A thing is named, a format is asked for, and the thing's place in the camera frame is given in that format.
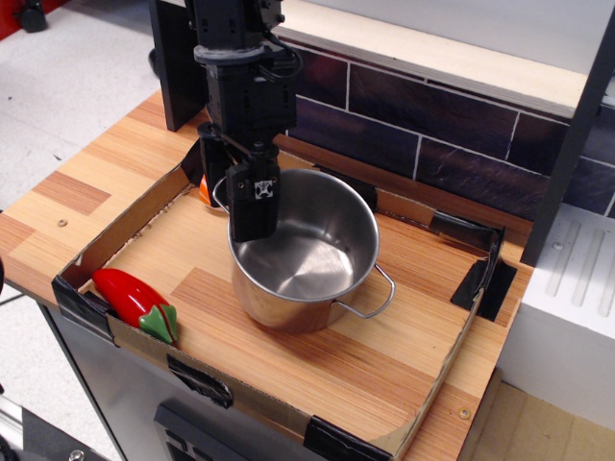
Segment shiny metal pot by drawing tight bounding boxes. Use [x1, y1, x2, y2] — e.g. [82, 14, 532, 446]
[229, 169, 396, 332]

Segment orange salmon sushi toy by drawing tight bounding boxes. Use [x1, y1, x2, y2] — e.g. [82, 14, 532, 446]
[199, 175, 215, 207]

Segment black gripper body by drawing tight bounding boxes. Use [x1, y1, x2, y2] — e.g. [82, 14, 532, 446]
[194, 42, 303, 162]

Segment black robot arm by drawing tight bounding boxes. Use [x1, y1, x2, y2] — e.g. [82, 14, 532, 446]
[186, 1, 303, 242]

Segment black oven control panel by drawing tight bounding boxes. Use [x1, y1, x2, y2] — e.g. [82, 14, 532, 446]
[153, 401, 251, 461]

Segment cardboard fence with black tape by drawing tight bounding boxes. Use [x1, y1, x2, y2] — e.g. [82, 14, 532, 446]
[53, 126, 529, 460]

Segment dark brick backsplash panel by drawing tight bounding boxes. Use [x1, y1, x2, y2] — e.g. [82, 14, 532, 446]
[148, 0, 615, 268]

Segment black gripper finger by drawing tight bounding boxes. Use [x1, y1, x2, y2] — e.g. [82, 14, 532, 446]
[226, 160, 281, 242]
[197, 123, 240, 189]

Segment white ribbed sink drainer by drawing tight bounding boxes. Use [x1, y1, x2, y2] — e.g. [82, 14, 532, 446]
[498, 205, 614, 428]

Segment red chili pepper toy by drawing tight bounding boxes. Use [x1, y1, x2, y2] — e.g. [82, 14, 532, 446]
[92, 268, 178, 345]

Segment black chair caster wheel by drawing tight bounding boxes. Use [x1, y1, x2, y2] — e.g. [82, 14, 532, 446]
[13, 0, 47, 34]

